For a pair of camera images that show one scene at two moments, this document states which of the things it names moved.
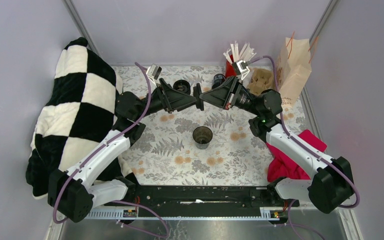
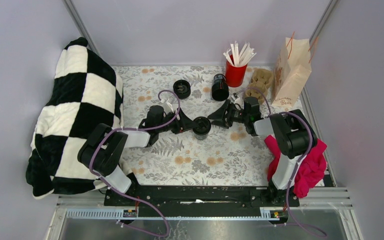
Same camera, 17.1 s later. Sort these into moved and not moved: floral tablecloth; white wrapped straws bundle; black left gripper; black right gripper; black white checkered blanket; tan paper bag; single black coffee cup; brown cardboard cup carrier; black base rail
Moved: black right gripper; single black coffee cup; black left gripper
Not moved: white wrapped straws bundle; tan paper bag; brown cardboard cup carrier; floral tablecloth; black white checkered blanket; black base rail
